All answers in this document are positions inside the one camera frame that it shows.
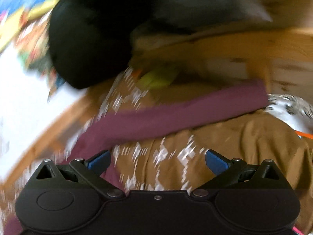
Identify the wooden bed frame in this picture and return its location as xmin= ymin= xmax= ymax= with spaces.
xmin=1 ymin=0 xmax=312 ymax=188

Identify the black puffy jacket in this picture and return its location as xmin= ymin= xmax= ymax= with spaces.
xmin=48 ymin=0 xmax=271 ymax=89

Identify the yellow-green small object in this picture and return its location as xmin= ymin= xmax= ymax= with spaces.
xmin=137 ymin=67 xmax=179 ymax=89

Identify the colourful flower poster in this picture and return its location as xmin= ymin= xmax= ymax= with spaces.
xmin=1 ymin=0 xmax=65 ymax=96

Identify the brown patterned duvet cover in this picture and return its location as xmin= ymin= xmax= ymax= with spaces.
xmin=57 ymin=70 xmax=312 ymax=234

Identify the white floral bed sheet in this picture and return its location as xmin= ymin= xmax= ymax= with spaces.
xmin=265 ymin=94 xmax=312 ymax=135

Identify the maroon long-sleeve shirt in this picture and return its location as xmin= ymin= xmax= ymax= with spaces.
xmin=4 ymin=79 xmax=270 ymax=235

